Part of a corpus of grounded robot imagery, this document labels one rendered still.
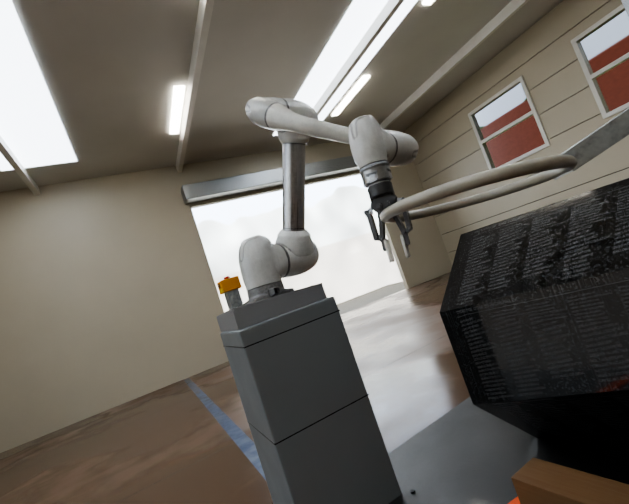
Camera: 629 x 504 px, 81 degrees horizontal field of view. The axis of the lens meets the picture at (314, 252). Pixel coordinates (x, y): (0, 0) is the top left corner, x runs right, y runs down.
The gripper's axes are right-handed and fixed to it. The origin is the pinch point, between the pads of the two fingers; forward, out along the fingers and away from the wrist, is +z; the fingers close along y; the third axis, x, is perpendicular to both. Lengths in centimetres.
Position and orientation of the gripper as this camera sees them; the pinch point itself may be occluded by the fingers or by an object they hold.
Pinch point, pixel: (397, 249)
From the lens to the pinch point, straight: 112.7
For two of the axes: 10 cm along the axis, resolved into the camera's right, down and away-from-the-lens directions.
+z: 2.6, 9.6, -0.7
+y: 8.4, -2.6, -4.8
